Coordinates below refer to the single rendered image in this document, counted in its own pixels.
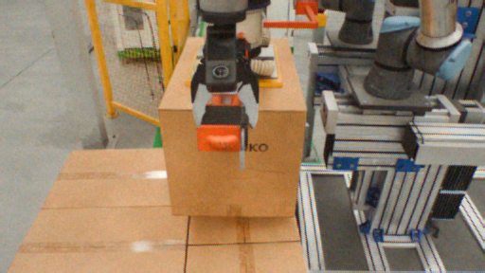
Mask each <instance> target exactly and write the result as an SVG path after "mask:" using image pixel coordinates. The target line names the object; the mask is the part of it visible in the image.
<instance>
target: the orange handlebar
mask: <svg viewBox="0 0 485 273"><path fill-rule="evenodd" d="M304 10H305V12H306V16H307V18H308V20H309V21H280V20H263V28H316V27H319V24H318V20H317V18H316V16H314V13H313V11H312V9H311V6H305V7H304ZM238 38H241V39H245V33H242V32H240V33H239V34H238ZM222 102H223V101H222V99H221V98H220V97H218V96H215V97H213V98H212V99H211V104H222ZM231 104H242V102H241V101H240V100H239V97H233V98H232V99H231ZM206 143H208V144H209V146H211V147H213V148H216V149H229V148H231V147H233V146H235V145H236V144H237V143H239V138H238V137H237V136H215V135H210V136H207V137H206Z"/></svg>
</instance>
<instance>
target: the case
mask: <svg viewBox="0 0 485 273"><path fill-rule="evenodd" d="M204 43H205V42H204V37H188V41H187V43H186V46H185V47H184V49H183V52H182V53H181V56H180V59H179V62H178V64H177V65H176V67H175V69H174V70H173V73H172V77H171V80H170V83H169V84H168V86H167V89H166V90H165V95H164V97H163V99H162V100H161V102H160V104H159V106H158V117H159V123H160V130H161V136H162V142H163V154H164V160H165V166H166V172H167V178H168V184H169V190H170V197H171V208H172V215H177V216H207V217H257V218H271V217H294V216H295V210H296V198H297V191H298V183H299V177H300V169H301V156H302V148H303V141H304V134H305V127H306V119H307V107H306V104H305V101H304V98H303V95H302V91H301V88H300V85H299V78H298V75H297V72H296V66H295V64H294V60H293V57H292V53H291V47H290V44H289V41H288V39H287V38H271V40H270V44H269V45H277V48H278V62H279V67H280V72H281V77H282V81H283V86H282V88H275V87H260V100H259V118H258V121H257V124H256V127H255V129H252V128H251V126H250V125H249V129H248V150H245V168H244V170H243V171H241V170H240V169H239V168H240V152H225V151H198V145H197V135H196V122H195V120H194V116H193V112H192V104H191V97H190V87H185V79H186V76H187V74H188V73H189V69H190V66H191V64H192V58H193V56H194V53H195V51H196V49H197V46H198V45H199V44H204Z"/></svg>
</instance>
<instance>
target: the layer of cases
mask: <svg viewBox="0 0 485 273"><path fill-rule="evenodd" d="M7 273H308V271H307V265H306V261H305V257H304V254H303V250H302V243H301V242H300V237H299V233H298V226H297V222H296V217H295V216H294V217H271V218H257V217H207V216H177V215H172V208H171V197H170V190H169V184H168V178H167V172H166V166H165V160H164V154H163V149H138V150H117V149H109V150H80V151H71V155H69V157H68V158H67V160H66V162H65V164H64V165H63V168H62V170H61V171H60V174H59V176H58V177H57V179H56V182H55V183H54V184H53V186H52V189H51V190H50V192H49V194H48V196H47V198H46V199H45V201H44V203H43V206H42V207H41V209H40V210H39V213H38V214H37V216H36V218H35V220H34V221H33V224H32V225H31V227H30V230H29V231H28V233H27V236H26V238H24V241H23V242H22V243H21V246H20V247H19V250H18V252H17V253H16V256H15V257H14V259H13V262H12V263H11V264H10V267H9V269H8V271H7Z"/></svg>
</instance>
